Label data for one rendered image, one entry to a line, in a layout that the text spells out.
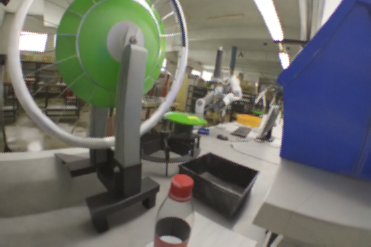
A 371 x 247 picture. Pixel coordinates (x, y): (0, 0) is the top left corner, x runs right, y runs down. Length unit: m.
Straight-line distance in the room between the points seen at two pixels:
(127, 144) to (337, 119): 0.32
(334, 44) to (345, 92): 0.04
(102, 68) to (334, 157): 0.38
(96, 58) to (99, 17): 0.09
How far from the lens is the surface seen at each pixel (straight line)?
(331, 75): 0.15
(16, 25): 0.35
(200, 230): 0.46
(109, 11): 0.36
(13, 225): 0.52
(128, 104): 0.30
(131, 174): 0.35
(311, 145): 0.15
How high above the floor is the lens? 1.27
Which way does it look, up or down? 7 degrees down
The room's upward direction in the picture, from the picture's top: 9 degrees clockwise
